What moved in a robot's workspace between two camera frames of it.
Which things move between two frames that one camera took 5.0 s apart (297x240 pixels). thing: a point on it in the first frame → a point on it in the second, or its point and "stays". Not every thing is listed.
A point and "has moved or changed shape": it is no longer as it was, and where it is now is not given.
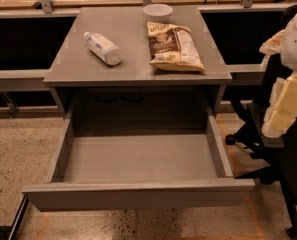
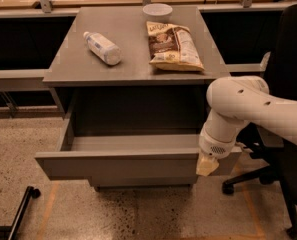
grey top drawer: (140, 172) has moved or changed shape
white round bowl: (159, 13) stays
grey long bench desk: (24, 44) stays
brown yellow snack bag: (173, 48) stays
